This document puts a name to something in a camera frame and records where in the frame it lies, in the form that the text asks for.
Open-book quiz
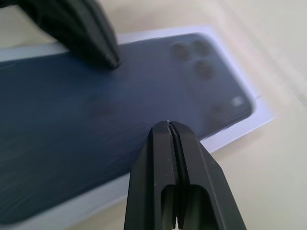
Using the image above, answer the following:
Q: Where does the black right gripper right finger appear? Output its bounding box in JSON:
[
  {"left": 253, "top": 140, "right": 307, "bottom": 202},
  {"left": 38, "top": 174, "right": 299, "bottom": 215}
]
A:
[{"left": 170, "top": 120, "right": 248, "bottom": 230}]

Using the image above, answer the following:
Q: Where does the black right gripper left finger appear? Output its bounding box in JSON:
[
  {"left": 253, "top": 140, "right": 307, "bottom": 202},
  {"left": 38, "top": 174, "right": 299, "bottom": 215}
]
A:
[{"left": 125, "top": 121, "right": 180, "bottom": 230}]

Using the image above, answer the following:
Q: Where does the dark blue smartphone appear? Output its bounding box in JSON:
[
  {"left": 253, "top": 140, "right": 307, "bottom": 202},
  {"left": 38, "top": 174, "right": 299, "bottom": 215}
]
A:
[{"left": 0, "top": 33, "right": 259, "bottom": 219}]

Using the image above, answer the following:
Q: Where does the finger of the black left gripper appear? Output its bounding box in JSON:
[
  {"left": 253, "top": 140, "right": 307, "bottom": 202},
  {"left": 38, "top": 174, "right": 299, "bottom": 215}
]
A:
[
  {"left": 81, "top": 0, "right": 123, "bottom": 68},
  {"left": 0, "top": 0, "right": 117, "bottom": 70}
]

